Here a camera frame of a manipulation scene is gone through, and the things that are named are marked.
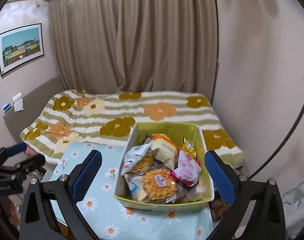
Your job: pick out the silver snack bag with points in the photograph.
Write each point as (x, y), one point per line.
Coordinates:
(133, 156)

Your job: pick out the floral striped green blanket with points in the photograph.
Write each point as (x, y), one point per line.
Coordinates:
(76, 116)

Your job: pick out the beige curtain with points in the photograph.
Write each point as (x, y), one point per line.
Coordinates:
(110, 46)

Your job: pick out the round waffle cookie packet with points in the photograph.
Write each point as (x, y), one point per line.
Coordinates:
(158, 184)

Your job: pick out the green cardboard box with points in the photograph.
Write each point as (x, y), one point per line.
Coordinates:
(185, 198)

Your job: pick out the blue wall socket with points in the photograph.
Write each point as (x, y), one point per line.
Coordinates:
(6, 107)

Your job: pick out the white wall switch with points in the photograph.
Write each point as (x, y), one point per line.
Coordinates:
(18, 102)

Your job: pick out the pink snack packet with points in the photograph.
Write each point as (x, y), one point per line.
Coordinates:
(187, 171)

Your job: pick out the gold yellow snack bag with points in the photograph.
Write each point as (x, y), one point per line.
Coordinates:
(189, 149)

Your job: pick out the framed houses picture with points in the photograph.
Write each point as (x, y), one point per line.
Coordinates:
(19, 46)

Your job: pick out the light blue daisy tablecloth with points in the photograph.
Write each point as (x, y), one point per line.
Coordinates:
(109, 219)

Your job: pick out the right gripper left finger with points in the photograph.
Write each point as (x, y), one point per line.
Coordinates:
(38, 220)

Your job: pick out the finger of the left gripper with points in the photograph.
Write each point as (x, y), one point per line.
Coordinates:
(30, 164)
(15, 149)

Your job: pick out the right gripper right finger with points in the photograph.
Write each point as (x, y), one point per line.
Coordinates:
(267, 220)

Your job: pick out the light blue snack bag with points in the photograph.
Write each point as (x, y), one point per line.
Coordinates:
(135, 185)

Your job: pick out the orange white chips bag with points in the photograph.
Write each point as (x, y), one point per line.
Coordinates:
(164, 150)

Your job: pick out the person left hand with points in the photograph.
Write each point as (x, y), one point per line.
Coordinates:
(11, 213)

